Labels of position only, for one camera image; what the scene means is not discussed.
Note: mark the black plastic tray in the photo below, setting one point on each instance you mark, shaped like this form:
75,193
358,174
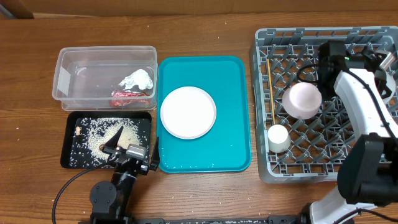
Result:
72,118

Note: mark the teal serving tray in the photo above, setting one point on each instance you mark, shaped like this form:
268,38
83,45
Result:
226,147

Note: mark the grey dishwasher rack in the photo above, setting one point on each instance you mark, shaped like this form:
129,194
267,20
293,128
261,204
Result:
319,145

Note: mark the white cup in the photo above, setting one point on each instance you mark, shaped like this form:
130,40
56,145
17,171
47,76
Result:
278,138

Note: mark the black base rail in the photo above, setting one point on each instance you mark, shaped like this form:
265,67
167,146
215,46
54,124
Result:
272,219

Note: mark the red foil snack wrapper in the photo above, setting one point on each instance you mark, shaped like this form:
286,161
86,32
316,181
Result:
127,97

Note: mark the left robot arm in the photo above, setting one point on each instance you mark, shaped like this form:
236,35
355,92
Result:
109,199

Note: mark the grey bowl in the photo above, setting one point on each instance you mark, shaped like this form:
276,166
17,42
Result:
386,86

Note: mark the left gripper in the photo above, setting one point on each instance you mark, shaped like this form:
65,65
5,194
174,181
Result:
111,146

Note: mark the wooden chopstick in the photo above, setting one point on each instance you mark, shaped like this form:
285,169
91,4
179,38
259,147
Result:
271,91

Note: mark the large pink plate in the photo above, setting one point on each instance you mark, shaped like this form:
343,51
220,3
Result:
188,112

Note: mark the white napkin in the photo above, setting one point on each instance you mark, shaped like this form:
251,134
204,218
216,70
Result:
140,78

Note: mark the clear plastic bin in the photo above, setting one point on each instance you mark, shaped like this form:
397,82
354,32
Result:
85,77

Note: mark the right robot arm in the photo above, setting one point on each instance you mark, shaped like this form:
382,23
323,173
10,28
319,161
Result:
367,178

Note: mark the small pink plate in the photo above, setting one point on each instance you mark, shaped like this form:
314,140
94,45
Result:
302,100

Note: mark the rice food scraps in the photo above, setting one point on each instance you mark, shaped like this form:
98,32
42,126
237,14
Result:
91,133

